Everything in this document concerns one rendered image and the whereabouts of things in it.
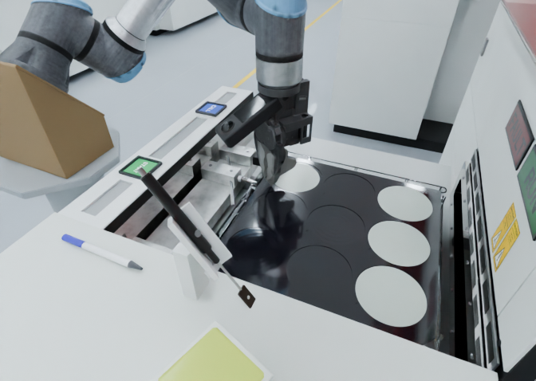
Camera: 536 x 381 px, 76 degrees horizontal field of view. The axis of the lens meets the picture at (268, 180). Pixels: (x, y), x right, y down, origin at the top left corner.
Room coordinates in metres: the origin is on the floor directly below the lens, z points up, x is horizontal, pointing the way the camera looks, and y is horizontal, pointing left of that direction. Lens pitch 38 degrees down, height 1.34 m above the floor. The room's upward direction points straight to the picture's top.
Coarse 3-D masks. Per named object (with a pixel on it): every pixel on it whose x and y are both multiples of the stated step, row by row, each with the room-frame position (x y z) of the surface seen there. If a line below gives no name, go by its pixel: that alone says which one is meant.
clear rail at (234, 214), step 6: (258, 174) 0.58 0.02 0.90; (258, 180) 0.56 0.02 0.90; (252, 186) 0.54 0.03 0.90; (246, 192) 0.52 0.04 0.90; (252, 192) 0.52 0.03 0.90; (246, 198) 0.50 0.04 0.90; (240, 204) 0.48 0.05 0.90; (234, 210) 0.46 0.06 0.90; (240, 210) 0.47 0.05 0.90; (228, 216) 0.45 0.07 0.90; (234, 216) 0.45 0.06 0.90; (228, 222) 0.43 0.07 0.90; (222, 228) 0.42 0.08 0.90; (222, 234) 0.41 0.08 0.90
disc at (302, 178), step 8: (296, 168) 0.60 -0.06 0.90; (304, 168) 0.60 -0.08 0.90; (312, 168) 0.60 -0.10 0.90; (280, 176) 0.57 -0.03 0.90; (288, 176) 0.57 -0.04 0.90; (296, 176) 0.57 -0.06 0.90; (304, 176) 0.57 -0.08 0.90; (312, 176) 0.57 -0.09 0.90; (280, 184) 0.54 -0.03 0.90; (288, 184) 0.54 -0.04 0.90; (296, 184) 0.54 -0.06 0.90; (304, 184) 0.54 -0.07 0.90; (312, 184) 0.54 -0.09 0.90
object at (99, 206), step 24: (216, 96) 0.83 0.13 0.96; (240, 96) 0.83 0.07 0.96; (192, 120) 0.71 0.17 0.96; (216, 120) 0.70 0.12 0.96; (168, 144) 0.61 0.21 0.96; (192, 144) 0.60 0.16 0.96; (120, 168) 0.52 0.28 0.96; (168, 168) 0.52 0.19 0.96; (96, 192) 0.45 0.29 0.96; (120, 192) 0.45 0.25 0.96; (72, 216) 0.39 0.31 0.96; (96, 216) 0.39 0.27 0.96
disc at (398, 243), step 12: (372, 228) 0.42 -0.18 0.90; (384, 228) 0.42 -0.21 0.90; (396, 228) 0.42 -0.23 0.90; (408, 228) 0.42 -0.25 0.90; (372, 240) 0.39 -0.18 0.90; (384, 240) 0.39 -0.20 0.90; (396, 240) 0.39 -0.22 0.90; (408, 240) 0.39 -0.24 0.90; (420, 240) 0.39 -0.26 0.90; (384, 252) 0.37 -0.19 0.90; (396, 252) 0.37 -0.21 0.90; (408, 252) 0.37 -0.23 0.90; (420, 252) 0.37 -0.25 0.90; (396, 264) 0.34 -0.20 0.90; (408, 264) 0.34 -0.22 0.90
